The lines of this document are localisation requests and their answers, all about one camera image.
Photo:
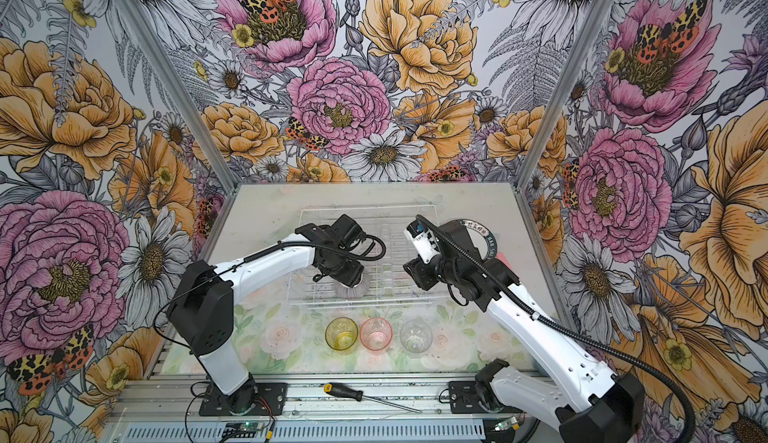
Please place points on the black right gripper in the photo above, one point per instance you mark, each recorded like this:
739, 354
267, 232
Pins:
419, 273

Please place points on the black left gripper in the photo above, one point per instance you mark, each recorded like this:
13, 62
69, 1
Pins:
349, 277

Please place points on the dark green rimmed plate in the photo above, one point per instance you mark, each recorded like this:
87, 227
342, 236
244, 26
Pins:
480, 232

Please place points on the clear glass cup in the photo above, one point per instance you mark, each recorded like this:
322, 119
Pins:
416, 336

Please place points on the amber glass cup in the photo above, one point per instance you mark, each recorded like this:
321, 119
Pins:
341, 334

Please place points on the pink glass cup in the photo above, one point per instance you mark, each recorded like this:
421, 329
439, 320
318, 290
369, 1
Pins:
376, 334

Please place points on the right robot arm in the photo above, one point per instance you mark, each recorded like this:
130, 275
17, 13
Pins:
583, 399

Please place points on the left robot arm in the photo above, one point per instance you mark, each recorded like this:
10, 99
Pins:
202, 310

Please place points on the pink silicone utensil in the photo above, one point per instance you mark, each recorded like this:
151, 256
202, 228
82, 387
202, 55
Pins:
501, 257

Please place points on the small green circuit board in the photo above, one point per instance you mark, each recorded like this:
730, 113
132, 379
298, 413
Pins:
246, 429

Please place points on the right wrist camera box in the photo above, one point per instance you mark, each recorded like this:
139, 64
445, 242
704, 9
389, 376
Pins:
423, 240

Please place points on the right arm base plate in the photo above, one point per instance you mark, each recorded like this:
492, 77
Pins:
472, 397

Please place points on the yellow handled screwdriver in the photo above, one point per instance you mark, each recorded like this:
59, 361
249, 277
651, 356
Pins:
342, 391

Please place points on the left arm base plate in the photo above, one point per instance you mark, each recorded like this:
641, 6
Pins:
253, 399

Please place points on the aluminium corner post left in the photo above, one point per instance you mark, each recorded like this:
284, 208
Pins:
143, 30

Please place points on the aluminium corner post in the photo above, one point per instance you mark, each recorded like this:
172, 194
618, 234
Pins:
583, 44
143, 30

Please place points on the aluminium corner post right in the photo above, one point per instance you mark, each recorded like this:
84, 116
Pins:
583, 44

